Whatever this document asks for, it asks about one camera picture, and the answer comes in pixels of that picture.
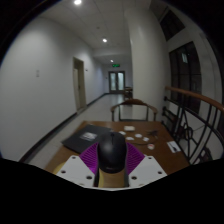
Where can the black railing with wooden handrail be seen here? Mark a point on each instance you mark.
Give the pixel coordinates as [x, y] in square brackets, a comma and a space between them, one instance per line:
[196, 126]

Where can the dark high window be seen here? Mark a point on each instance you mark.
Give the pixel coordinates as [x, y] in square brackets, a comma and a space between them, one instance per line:
[171, 24]

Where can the dark wooden hallway chair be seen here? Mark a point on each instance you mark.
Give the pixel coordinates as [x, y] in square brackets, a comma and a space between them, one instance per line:
[128, 92]

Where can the round ceiling lights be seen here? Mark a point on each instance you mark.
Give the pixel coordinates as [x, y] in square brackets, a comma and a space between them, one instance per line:
[77, 2]

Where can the green exit sign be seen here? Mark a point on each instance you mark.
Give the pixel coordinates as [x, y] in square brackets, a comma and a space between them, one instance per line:
[116, 65]

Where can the glass double door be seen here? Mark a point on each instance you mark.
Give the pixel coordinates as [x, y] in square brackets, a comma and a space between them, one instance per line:
[117, 82]

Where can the large dark window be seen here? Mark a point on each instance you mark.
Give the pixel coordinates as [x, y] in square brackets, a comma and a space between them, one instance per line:
[185, 76]

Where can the white paper card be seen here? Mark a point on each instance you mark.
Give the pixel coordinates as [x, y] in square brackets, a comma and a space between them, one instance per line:
[173, 146]

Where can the small white tape roll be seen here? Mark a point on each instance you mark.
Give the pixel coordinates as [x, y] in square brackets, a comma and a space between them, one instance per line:
[151, 146]

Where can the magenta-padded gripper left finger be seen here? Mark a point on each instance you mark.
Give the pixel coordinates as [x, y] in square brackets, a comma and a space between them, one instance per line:
[76, 168]

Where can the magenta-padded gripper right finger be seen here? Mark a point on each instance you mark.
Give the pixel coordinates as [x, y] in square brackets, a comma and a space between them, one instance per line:
[148, 169]

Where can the wooden armchair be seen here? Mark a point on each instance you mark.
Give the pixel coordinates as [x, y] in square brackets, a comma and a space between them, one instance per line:
[133, 103]

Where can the small white tag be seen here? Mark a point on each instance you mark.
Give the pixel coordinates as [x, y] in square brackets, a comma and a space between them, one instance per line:
[138, 135]
[146, 139]
[122, 133]
[130, 138]

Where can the open side door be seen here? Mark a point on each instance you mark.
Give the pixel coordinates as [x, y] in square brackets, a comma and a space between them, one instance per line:
[79, 85]

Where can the dark rectangular mouse pad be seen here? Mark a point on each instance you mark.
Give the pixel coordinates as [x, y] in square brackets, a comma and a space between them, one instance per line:
[81, 136]

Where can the small white box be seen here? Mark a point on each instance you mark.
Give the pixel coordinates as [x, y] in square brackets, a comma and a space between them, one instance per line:
[129, 128]

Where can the black computer mouse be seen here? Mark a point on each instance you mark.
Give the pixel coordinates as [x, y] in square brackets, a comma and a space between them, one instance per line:
[112, 151]

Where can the dark key bunch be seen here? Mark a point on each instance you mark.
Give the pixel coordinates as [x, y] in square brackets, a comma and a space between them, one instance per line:
[152, 133]

